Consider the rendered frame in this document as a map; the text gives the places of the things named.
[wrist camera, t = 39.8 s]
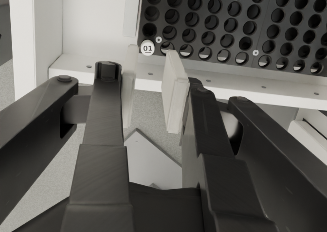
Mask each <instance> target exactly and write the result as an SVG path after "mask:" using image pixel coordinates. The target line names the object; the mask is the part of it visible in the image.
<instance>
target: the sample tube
mask: <svg viewBox="0 0 327 232"><path fill-rule="evenodd" d="M154 50H155V47H154V44H153V42H152V41H151V40H144V41H143V42H142V43H141V52H142V53H143V54H144V55H146V56H147V55H148V56H150V55H152V54H153V53H154Z"/></svg>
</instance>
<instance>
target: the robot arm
mask: <svg viewBox="0 0 327 232"><path fill-rule="evenodd" d="M138 54H139V47H138V45H135V44H130V45H129V46H128V49H127V53H126V56H125V60H124V64H123V67H122V66H121V64H119V63H116V62H112V61H98V62H96V63H95V71H94V82H93V85H89V86H79V85H78V84H79V80H78V79H77V78H75V77H72V76H69V75H59V76H54V77H51V78H50V79H48V80H47V81H45V82H44V83H42V84H41V85H39V86H38V87H36V88H35V89H33V90H32V91H30V92H29V93H27V94H26V95H24V96H22V97H21V98H19V99H18V100H16V101H15V102H13V103H12V104H10V105H9V106H7V107H6V108H4V109H3V110H1V111H0V225H1V224H2V223H3V221H4V220H5V219H6V217H7V216H8V215H9V214H10V213H11V211H12V210H13V209H14V208H15V206H16V205H17V204H18V203H19V201H20V200H21V199H22V198H23V196H24V195H25V194H26V193H27V191H28V190H29V189H30V188H31V186H32V185H33V184H34V182H35V181H36V180H37V179H38V177H39V176H40V175H41V174H42V172H43V171H44V170H45V169H46V167H47V166H48V165H49V164H50V162H51V161H52V160H53V158H54V157H55V156H56V155H57V153H58V152H59V151H60V150H61V148H62V147H63V146H64V145H65V143H66V142H67V141H68V139H69V138H70V137H71V136H72V134H73V133H74V132H75V131H76V129H77V124H86V126H85V131H84V136H83V141H82V144H80V145H79V149H78V154H77V159H76V164H75V169H74V174H73V180H72V185H71V190H70V195H69V197H67V198H65V199H63V200H62V201H60V202H58V203H57V204H55V205H54V206H52V207H50V208H49V209H47V210H45V211H44V212H42V213H41V214H39V215H37V216H36V217H34V218H33V219H31V220H29V221H28V222H26V223H25V224H23V225H21V226H20V227H18V228H17V229H15V230H13V231H12V232H327V165H326V164H324V163H323V162H322V161H321V160H320V159H319V158H318V157H316V156H315V155H314V154H313V153H312V152H310V151H309V150H308V149H307V148H306V147H305V146H304V145H302V144H301V143H300V142H299V141H298V140H297V139H296V138H295V137H294V136H292V135H291V134H290V133H289V132H288V131H287V130H285V129H284V128H283V127H282V126H281V125H280V124H278V123H277V122H276V121H275V120H274V119H273V118H271V117H270V116H269V115H268V114H267V113H266V112H264V111H263V110H262V109H261V108H260V107H259V106H257V105H256V104H255V103H254V102H253V101H251V100H249V99H247V98H246V97H243V96H232V97H230V98H229V100H228V103H223V102H220V101H217V100H216V97H215V94H214V93H213V92H212V91H211V90H208V89H206V88H204V87H203V84H202V82H201V81H200V80H198V79H197V78H192V77H187V74H186V72H185V70H184V67H183V65H182V62H181V60H180V57H179V55H178V52H177V51H176V50H170V49H168V51H167V52H166V58H165V64H164V71H163V79H162V85H161V90H162V98H163V108H164V116H165V123H166V130H167V131H168V132H169V133H175V134H178V132H181V128H182V133H181V138H180V143H179V146H182V188H179V189H169V190H160V189H156V188H153V187H149V186H145V185H141V184H137V183H134V182H129V172H128V159H127V146H124V135H123V128H128V126H130V122H131V114H132V106H133V97H134V89H135V81H136V72H137V64H138ZM182 123H183V127H182Z"/></svg>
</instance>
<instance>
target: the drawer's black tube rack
mask: <svg viewBox="0 0 327 232"><path fill-rule="evenodd" d="M149 1H150V2H151V3H157V2H158V1H159V0H149ZM156 42H158V48H157V55H158V56H166V54H165V53H163V52H162V50H168V49H170V50H176V51H177V52H178V55H179V57H180V58H181V59H189V60H196V61H204V62H212V63H220V64H227V65H235V66H243V67H250V68H258V69H265V70H273V71H284V72H291V73H299V74H306V75H314V76H322V77H327V0H164V4H163V13H162V21H161V27H160V34H159V36H158V37H156ZM161 49H162V50H161ZM180 52H185V53H190V54H189V55H187V56H184V55H182V54H181V53H180ZM199 54H202V55H208V57H206V58H201V57H200V56H199ZM218 57H225V58H226V59H225V60H219V59H218ZM236 59H240V60H244V61H243V62H241V63H237V62H236ZM259 62H262V63H266V65H264V66H260V65H259ZM276 65H284V66H283V67H281V68H277V66H276ZM293 67H300V69H298V70H294V68H293ZM310 69H315V70H317V71H315V72H311V70H310Z"/></svg>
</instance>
